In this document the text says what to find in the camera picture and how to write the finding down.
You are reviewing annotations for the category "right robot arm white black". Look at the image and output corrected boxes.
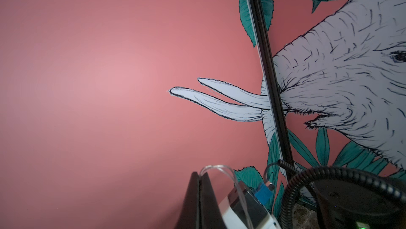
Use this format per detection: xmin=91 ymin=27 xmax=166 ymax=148
xmin=275 ymin=160 xmax=406 ymax=229

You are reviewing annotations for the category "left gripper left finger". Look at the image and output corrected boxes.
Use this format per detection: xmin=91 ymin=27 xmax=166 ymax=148
xmin=174 ymin=172 xmax=200 ymax=229

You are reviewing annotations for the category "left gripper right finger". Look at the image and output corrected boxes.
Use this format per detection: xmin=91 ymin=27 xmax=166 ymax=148
xmin=199 ymin=173 xmax=227 ymax=229

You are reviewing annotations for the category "right black frame post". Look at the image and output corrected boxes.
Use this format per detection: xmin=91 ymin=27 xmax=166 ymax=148
xmin=246 ymin=0 xmax=295 ymax=166

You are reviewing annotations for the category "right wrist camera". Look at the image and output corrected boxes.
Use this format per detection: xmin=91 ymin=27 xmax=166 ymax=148
xmin=219 ymin=181 xmax=281 ymax=229

